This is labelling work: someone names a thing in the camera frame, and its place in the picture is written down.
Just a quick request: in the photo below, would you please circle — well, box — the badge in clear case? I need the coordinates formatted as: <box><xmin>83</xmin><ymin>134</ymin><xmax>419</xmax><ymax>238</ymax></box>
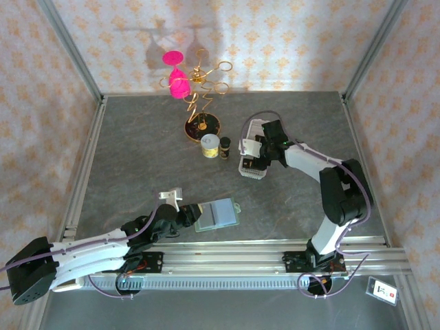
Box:
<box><xmin>365</xmin><ymin>275</ymin><xmax>400</xmax><ymax>305</ymax></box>

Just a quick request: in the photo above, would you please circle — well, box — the grey slotted cable duct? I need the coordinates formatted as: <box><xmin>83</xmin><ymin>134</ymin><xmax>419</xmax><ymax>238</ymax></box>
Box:
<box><xmin>84</xmin><ymin>276</ymin><xmax>312</xmax><ymax>291</ymax></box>

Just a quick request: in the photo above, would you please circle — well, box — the aluminium mounting rail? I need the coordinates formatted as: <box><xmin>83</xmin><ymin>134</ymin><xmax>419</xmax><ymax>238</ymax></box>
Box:
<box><xmin>74</xmin><ymin>236</ymin><xmax>412</xmax><ymax>276</ymax></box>

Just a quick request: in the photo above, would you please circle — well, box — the gold wire glass rack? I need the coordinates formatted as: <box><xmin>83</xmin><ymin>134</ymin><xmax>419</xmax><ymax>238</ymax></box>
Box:
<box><xmin>158</xmin><ymin>49</ymin><xmax>233</xmax><ymax>142</ymax></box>

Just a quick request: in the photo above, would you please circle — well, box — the white plastic card basket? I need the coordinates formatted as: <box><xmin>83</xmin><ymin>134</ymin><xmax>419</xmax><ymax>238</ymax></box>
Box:
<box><xmin>238</xmin><ymin>118</ymin><xmax>276</xmax><ymax>182</ymax></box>

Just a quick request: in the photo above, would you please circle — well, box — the aluminium table side rail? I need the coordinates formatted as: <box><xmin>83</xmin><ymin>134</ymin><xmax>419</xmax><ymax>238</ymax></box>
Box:
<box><xmin>61</xmin><ymin>96</ymin><xmax>108</xmax><ymax>240</ymax></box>
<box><xmin>341</xmin><ymin>92</ymin><xmax>393</xmax><ymax>248</ymax></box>

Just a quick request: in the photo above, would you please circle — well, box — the white digital thermometer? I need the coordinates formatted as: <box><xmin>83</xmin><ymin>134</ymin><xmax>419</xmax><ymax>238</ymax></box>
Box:
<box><xmin>51</xmin><ymin>278</ymin><xmax>85</xmax><ymax>294</ymax></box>

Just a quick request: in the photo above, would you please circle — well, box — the pink wine glass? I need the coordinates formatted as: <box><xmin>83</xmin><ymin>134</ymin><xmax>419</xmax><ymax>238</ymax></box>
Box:
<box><xmin>162</xmin><ymin>50</ymin><xmax>192</xmax><ymax>100</ymax></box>

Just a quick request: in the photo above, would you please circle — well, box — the small black bottle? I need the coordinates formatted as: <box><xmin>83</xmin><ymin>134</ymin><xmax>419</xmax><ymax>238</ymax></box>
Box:
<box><xmin>219</xmin><ymin>136</ymin><xmax>232</xmax><ymax>161</ymax></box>

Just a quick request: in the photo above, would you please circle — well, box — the aluminium frame post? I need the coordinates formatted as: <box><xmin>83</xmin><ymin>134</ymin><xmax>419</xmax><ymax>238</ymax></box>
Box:
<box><xmin>36</xmin><ymin>0</ymin><xmax>105</xmax><ymax>104</ymax></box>
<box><xmin>342</xmin><ymin>0</ymin><xmax>410</xmax><ymax>102</ymax></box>

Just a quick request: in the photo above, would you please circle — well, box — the yellow can with white lid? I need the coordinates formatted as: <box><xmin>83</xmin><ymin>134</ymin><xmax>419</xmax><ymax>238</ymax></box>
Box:
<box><xmin>200</xmin><ymin>133</ymin><xmax>221</xmax><ymax>160</ymax></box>

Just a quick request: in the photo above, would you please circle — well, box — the stack of credit cards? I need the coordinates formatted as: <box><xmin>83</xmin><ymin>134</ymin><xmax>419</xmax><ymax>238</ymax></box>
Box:
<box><xmin>247</xmin><ymin>120</ymin><xmax>265</xmax><ymax>140</ymax></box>

